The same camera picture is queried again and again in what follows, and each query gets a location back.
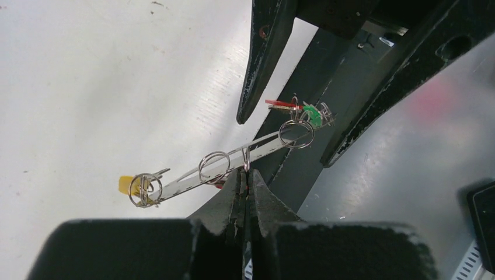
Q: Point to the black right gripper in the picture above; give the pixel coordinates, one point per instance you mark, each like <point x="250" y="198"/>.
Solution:
<point x="436" y="33"/>

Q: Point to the solid red key tag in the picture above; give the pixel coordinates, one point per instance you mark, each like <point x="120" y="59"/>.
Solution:
<point x="291" y="106"/>

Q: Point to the yellow key tag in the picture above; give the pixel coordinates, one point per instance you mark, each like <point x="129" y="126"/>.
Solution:
<point x="138" y="188"/>

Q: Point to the green key tag with key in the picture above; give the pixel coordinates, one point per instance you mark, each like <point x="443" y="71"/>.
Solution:
<point x="312" y="115"/>

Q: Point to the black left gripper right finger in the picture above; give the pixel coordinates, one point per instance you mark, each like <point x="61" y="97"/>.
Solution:
<point x="286" y="247"/>

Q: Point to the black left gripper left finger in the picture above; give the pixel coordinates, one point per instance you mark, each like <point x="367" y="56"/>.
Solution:
<point x="206" y="245"/>

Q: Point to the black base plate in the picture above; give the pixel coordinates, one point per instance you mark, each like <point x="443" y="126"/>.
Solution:
<point x="331" y="71"/>

